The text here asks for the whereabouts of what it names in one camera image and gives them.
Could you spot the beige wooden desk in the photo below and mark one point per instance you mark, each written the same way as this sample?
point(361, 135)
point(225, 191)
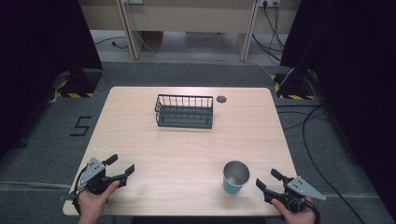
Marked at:
point(193, 18)

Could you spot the black curtain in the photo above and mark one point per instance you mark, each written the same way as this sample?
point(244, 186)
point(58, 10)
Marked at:
point(40, 46)
point(351, 62)

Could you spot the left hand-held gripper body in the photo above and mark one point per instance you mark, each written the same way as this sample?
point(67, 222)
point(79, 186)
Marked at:
point(93, 169)

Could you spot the black stand base striped tape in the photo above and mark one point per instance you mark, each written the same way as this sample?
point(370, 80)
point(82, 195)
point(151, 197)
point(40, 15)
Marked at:
point(79, 87)
point(295, 85)

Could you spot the blue cup with metal inside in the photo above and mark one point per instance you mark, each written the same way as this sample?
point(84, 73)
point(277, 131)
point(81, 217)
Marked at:
point(232, 186)

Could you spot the white wall socket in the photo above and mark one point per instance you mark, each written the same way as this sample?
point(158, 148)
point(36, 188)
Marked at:
point(270, 2)

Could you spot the person's right hand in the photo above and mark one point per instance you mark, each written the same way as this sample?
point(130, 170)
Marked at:
point(297, 218)

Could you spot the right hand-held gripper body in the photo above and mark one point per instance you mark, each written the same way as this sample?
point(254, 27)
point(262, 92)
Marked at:
point(303, 186)

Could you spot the person's left hand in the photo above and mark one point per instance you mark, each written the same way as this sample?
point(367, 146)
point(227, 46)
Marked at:
point(91, 203)

